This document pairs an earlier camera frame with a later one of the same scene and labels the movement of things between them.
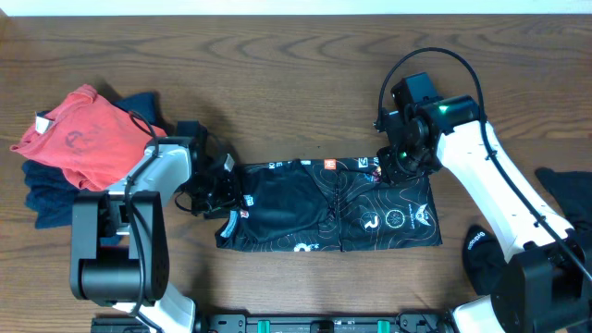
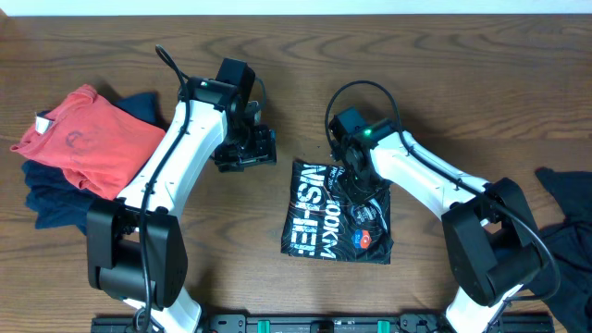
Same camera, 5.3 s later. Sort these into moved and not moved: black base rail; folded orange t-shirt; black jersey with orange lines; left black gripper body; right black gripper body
Moved: right black gripper body; black jersey with orange lines; left black gripper body
Not moved: black base rail; folded orange t-shirt
